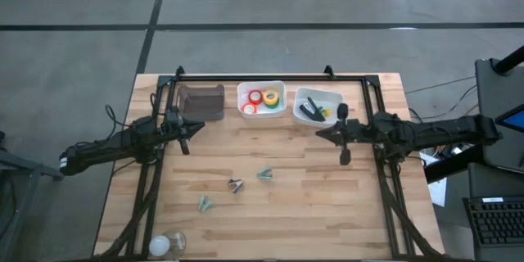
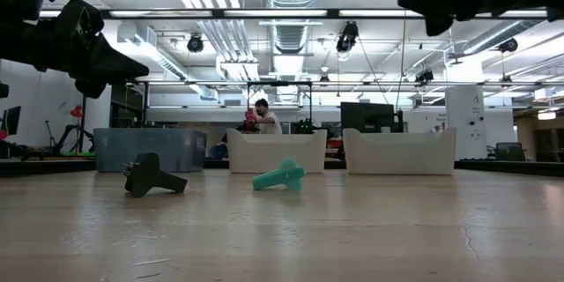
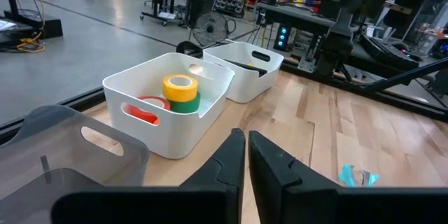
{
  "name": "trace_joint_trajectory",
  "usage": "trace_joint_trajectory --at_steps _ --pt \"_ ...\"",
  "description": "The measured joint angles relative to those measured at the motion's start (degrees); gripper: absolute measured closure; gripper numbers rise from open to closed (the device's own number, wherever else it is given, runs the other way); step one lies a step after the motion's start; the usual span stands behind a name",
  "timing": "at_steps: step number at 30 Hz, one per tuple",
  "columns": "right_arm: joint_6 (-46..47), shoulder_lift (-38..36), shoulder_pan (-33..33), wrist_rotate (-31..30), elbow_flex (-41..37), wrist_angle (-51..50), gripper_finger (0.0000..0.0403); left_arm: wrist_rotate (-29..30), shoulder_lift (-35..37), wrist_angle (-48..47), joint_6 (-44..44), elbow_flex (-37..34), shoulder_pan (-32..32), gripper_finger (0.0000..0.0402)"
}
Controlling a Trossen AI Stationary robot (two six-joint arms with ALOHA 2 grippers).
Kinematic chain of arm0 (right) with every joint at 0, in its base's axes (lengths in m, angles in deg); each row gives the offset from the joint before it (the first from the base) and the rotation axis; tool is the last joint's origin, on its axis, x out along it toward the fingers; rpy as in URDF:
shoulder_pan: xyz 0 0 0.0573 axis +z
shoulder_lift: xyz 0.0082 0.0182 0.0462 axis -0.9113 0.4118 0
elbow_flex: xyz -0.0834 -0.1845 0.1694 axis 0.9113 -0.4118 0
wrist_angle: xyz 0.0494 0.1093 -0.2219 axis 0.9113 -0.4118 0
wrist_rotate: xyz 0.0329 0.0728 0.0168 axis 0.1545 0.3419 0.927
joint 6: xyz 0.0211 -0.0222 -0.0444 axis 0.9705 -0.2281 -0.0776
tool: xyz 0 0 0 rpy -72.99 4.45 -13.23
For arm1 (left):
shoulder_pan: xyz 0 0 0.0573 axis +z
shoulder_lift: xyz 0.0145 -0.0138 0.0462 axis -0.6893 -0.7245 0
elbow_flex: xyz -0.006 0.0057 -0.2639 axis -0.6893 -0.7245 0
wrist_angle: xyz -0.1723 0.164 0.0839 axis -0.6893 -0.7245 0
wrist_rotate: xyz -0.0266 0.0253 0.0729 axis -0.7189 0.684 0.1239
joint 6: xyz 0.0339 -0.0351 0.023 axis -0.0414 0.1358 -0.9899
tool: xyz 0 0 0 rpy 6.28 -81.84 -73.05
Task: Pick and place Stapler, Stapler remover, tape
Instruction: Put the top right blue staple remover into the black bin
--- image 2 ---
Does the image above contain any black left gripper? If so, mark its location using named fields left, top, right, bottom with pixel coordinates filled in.
left=52, top=0, right=151, bottom=99

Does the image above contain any black staple remover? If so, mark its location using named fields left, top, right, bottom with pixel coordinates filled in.
left=122, top=152, right=189, bottom=199

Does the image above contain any teal staple remover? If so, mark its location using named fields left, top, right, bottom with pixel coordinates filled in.
left=251, top=156, right=307, bottom=193

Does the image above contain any dark translucent plastic bin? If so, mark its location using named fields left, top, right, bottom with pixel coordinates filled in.
left=93, top=127, right=209, bottom=174

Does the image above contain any black monitor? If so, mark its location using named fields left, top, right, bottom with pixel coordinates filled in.
left=339, top=101, right=396, bottom=134
left=2, top=105, right=22, bottom=137

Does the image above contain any white pillar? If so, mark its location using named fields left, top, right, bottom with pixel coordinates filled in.
left=444, top=85, right=488, bottom=160

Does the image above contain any red object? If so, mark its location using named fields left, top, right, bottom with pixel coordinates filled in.
left=244, top=108, right=259, bottom=133

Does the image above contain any white plastic bin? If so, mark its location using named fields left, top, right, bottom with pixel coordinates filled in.
left=226, top=128, right=330, bottom=174
left=342, top=126, right=458, bottom=176

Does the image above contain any person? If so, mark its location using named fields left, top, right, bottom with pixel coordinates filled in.
left=253, top=98, right=284, bottom=136

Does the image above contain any dark office chair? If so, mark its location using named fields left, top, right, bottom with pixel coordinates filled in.
left=495, top=141, right=528, bottom=162

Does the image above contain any black hanging camera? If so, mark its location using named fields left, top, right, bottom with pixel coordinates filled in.
left=335, top=20, right=360, bottom=54

